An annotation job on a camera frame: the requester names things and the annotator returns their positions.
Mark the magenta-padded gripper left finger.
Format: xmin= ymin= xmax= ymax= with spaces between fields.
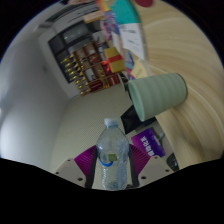
xmin=53 ymin=145 xmax=98 ymax=189

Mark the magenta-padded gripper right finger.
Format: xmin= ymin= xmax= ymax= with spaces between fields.
xmin=128 ymin=143 xmax=175 ymax=188

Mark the clear plastic water bottle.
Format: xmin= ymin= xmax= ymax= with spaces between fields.
xmin=95 ymin=117 xmax=131 ymax=191

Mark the black chair with armrest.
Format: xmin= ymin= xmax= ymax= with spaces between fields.
xmin=165 ymin=153 xmax=181 ymax=172

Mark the pale green ribbed cup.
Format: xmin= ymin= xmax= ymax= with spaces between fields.
xmin=127 ymin=72 xmax=189 ymax=122

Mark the yellow notepad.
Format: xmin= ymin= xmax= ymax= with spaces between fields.
xmin=130 ymin=59 xmax=149 ymax=80

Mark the wooden shelf unit with trophies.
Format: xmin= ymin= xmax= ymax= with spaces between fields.
xmin=59 ymin=39 xmax=129 ymax=97

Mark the yellow gift box red ribbon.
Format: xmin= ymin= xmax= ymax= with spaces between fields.
xmin=103 ymin=46 xmax=127 ymax=74

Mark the black framed glass door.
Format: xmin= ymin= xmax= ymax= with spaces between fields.
xmin=47 ymin=21 xmax=101 ymax=66

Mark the white printed booklet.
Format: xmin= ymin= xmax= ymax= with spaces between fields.
xmin=118 ymin=22 xmax=147 ymax=61

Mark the teal book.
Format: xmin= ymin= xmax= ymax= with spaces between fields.
xmin=109 ymin=0 xmax=141 ymax=26

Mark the flat round red coaster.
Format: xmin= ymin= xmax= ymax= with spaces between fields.
xmin=134 ymin=0 xmax=155 ymax=8

